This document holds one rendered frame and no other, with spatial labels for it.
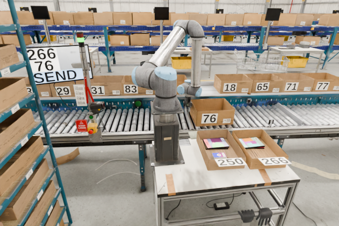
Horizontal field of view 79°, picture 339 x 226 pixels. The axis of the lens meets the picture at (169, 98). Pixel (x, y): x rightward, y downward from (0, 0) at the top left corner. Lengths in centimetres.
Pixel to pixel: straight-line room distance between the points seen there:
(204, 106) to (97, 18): 529
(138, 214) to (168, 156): 86
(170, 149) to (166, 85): 51
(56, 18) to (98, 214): 605
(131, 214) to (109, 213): 21
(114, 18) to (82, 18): 94
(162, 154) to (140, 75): 61
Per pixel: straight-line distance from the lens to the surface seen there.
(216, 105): 237
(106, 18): 693
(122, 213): 232
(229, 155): 176
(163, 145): 154
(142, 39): 659
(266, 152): 190
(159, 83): 134
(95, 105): 184
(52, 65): 194
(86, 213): 241
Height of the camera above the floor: 182
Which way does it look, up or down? 23 degrees down
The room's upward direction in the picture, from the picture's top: 1 degrees clockwise
